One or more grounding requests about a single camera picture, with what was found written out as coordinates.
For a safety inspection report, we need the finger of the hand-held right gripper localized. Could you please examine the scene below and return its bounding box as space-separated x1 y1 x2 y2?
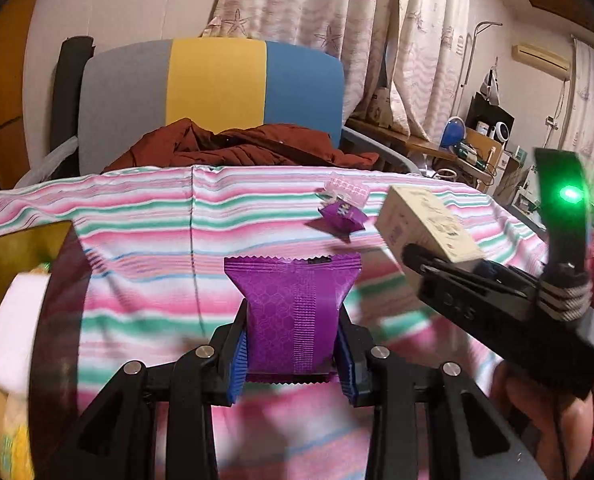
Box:
402 242 539 331

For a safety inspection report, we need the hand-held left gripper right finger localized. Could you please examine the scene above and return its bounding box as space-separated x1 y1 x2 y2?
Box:
334 307 548 480

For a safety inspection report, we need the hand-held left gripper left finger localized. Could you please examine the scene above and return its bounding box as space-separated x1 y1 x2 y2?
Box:
59 305 251 480

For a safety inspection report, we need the large purple snack packet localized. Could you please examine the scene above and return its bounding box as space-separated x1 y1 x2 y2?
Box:
224 254 363 385

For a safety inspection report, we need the beige cardboard box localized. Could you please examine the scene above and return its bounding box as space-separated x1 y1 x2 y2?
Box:
375 185 486 266

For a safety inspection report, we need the gold tin box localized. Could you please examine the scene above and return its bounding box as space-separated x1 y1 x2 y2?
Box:
0 220 86 480

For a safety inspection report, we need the person's right hand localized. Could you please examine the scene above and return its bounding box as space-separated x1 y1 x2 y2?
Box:
492 360 594 476

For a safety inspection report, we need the striped tablecloth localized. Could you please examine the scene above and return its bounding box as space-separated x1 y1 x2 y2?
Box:
0 165 551 480

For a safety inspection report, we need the small purple candy packet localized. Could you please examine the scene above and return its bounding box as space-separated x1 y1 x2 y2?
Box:
318 200 369 234

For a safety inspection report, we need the open cardboard box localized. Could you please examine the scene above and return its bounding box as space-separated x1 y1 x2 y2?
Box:
460 127 506 169

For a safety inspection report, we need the pink blister pack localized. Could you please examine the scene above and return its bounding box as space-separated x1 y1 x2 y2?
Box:
317 172 371 209

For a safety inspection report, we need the wooden desk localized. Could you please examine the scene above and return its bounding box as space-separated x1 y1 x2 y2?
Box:
344 117 498 194

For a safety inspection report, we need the black box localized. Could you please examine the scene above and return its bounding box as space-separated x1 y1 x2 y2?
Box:
464 94 516 139

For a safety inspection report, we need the paper bag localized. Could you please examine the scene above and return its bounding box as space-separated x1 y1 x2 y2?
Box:
367 87 393 129

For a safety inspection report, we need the brown red jacket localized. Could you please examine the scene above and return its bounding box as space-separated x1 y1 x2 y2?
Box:
102 117 381 176

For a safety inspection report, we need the white soft block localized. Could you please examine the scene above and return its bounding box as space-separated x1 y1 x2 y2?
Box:
0 272 50 397

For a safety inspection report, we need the yellow label snack packet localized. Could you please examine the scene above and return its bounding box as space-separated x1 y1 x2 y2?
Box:
0 427 34 480

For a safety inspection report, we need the metal stand pole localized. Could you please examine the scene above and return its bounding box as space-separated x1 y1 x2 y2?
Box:
452 21 503 121

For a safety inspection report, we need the grey yellow blue chair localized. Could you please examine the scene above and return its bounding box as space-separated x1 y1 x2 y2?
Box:
77 37 424 177

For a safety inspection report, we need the patterned beige curtain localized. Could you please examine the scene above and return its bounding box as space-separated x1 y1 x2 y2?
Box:
199 0 474 144

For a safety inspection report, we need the wooden wardrobe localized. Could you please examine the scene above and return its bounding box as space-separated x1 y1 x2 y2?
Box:
0 0 48 197

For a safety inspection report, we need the wall air conditioner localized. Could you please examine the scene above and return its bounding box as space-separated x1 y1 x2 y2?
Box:
511 42 572 81

